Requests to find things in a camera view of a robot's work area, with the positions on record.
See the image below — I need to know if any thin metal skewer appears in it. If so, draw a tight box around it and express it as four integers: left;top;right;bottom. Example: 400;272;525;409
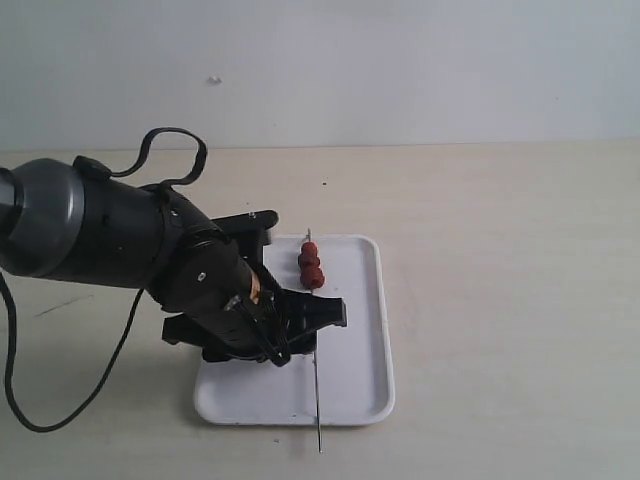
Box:
305;227;324;454

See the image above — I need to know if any dark red fruit ball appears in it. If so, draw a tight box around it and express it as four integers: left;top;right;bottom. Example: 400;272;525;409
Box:
298;253;320;270

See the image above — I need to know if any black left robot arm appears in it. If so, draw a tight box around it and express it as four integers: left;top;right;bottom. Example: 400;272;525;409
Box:
1;157;347;366

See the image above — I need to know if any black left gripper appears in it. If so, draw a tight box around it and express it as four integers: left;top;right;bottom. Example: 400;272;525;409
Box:
162;267;347;367

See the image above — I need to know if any white rectangular plastic tray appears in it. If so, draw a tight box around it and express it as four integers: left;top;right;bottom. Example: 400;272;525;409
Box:
193;234;395;427

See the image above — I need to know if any large red fruit ball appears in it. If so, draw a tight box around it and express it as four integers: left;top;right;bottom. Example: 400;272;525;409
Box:
300;265;325;290

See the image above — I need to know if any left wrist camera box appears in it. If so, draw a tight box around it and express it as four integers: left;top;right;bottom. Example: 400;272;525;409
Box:
212;210;279;263

